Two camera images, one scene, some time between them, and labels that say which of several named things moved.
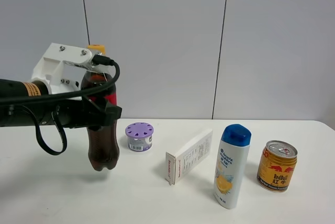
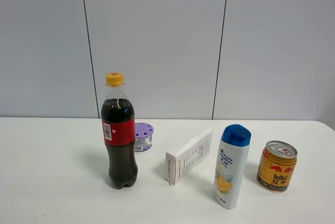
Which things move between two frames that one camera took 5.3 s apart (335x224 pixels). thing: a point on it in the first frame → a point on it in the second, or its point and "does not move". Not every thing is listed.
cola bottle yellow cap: (103, 141) → (118, 115)
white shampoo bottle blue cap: (231, 165) does not move
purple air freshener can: (140, 136) does not move
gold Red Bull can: (276, 166) does not move
